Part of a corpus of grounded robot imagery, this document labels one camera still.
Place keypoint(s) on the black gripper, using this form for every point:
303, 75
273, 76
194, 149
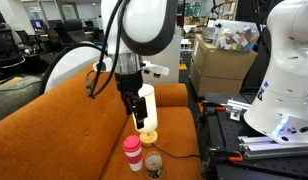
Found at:
127, 85

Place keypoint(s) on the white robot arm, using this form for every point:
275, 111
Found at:
136, 28

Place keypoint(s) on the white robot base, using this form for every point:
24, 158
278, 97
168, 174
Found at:
280, 108

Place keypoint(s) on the orange fabric couch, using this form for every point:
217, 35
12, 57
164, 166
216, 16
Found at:
65, 135

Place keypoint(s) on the white table lamp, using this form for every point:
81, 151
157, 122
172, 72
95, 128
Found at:
148, 134

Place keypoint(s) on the pink and white cup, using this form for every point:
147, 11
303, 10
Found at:
132, 148

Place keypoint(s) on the glass jar with label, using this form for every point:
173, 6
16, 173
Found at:
154, 165

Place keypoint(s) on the white curved panel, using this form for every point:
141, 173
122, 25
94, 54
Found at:
69, 62

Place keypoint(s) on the cardboard box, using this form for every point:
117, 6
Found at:
216, 70

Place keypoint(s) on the black optical breadboard table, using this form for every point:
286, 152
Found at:
223, 122

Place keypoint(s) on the clear plastic bin with items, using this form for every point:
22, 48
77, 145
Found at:
235, 35

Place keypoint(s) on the grey sofa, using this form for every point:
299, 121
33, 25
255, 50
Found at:
15, 95

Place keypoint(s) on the black office chair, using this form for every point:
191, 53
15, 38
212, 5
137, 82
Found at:
9, 54

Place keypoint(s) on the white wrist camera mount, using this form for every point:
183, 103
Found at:
146, 66

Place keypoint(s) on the orange handled clamp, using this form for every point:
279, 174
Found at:
225, 155

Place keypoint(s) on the aluminium extrusion rail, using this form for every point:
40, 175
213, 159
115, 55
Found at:
264, 147

